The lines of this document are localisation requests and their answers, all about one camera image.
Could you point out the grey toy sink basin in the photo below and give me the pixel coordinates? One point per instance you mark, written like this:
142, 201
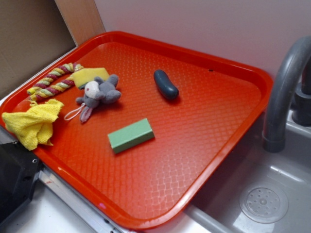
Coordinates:
216, 206

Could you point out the yellow cloth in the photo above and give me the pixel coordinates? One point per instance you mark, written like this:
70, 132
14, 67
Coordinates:
35, 126

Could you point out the dark grey faucet handle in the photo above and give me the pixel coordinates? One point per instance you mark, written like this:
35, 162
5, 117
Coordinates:
302, 98

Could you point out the dark blue bean-shaped toy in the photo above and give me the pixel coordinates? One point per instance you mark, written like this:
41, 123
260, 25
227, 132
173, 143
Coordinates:
165, 86

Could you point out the red plastic tray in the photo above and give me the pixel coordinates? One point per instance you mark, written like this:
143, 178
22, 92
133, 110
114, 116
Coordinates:
147, 185

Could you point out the green rectangular block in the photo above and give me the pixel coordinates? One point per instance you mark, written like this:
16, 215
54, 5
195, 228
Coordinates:
131, 136

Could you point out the clear round sink drain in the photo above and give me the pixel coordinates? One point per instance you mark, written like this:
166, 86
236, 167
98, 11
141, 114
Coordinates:
263, 204

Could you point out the grey plush mouse toy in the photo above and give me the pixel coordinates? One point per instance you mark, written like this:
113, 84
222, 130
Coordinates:
96, 92

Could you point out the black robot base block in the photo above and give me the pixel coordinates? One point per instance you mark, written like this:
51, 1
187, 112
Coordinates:
19, 171

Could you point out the wooden board panel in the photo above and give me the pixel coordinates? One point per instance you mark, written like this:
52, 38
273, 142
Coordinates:
82, 19

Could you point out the grey curved faucet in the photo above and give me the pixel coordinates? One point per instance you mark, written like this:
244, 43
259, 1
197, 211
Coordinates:
282, 95

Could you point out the yellow sponge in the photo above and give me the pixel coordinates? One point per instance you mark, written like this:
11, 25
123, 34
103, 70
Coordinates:
85, 75

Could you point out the multicolour braided rope toy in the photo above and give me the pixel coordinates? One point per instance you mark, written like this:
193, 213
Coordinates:
58, 80

